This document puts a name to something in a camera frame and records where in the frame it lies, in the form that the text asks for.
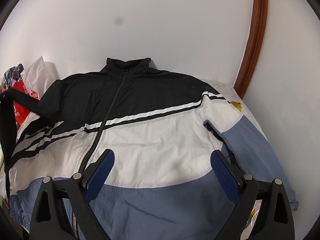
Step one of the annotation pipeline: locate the white plastic Miniso bag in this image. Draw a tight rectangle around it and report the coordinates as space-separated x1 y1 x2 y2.
22 56 60 100

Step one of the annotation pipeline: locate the plaid grey cloth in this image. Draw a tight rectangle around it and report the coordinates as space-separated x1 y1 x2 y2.
1 64 24 89

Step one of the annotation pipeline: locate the red paper shopping bag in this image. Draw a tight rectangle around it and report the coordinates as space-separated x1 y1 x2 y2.
12 79 39 129

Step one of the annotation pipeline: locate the fruit print bed sheet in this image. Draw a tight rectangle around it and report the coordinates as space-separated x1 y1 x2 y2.
0 78 271 240

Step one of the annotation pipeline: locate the black white blue jacket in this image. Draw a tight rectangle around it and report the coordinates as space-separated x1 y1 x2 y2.
1 58 299 239

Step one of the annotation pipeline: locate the brown wooden door frame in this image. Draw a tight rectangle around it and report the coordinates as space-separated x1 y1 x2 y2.
233 0 268 98

